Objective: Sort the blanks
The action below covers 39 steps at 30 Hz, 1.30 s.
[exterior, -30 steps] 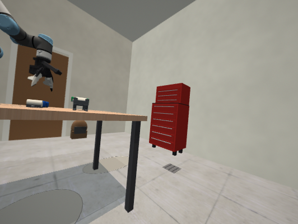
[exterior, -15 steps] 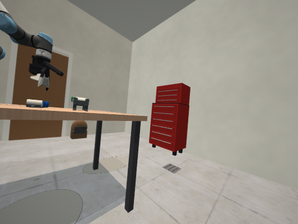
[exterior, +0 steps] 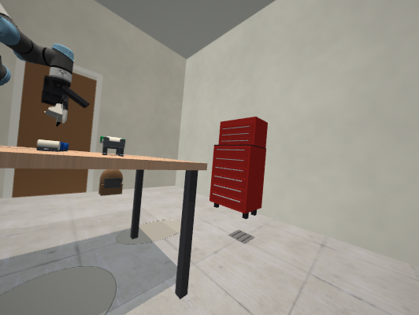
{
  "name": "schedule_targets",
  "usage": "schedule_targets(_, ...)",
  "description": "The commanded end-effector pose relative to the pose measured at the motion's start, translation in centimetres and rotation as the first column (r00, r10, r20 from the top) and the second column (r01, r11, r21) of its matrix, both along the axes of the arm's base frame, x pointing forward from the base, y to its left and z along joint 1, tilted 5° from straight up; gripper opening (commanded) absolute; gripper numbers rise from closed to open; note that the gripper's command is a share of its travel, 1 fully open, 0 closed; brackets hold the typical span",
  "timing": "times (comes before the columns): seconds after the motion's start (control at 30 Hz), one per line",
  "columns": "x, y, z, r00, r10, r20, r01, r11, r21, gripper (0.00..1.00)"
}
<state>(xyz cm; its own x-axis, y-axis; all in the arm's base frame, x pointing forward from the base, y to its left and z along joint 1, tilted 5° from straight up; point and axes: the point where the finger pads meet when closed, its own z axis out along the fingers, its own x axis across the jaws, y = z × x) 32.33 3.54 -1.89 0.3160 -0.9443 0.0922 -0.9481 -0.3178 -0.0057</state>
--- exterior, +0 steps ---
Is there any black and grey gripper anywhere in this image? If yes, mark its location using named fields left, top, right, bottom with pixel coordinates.
left=41, top=75, right=71, bottom=126

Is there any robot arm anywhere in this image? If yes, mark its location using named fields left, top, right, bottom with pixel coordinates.
left=0, top=4, right=90, bottom=108

